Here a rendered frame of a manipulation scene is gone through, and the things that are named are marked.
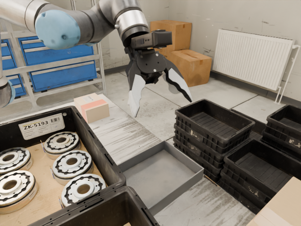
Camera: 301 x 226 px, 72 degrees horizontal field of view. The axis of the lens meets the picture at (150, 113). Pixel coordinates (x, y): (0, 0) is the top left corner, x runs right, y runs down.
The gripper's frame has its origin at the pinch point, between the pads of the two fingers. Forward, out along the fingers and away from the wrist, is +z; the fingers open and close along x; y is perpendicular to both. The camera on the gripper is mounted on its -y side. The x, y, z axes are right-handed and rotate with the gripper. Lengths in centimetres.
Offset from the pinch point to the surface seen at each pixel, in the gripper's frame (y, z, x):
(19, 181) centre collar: 21.7, 3.8, 33.1
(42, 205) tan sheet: 19.8, 10.8, 29.4
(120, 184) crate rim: 4.5, 11.5, 13.7
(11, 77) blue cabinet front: 180, -104, 48
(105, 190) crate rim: 4.4, 11.6, 16.8
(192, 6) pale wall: 188, -187, -222
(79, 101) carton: 66, -28, 8
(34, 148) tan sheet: 36.6, -5.7, 29.7
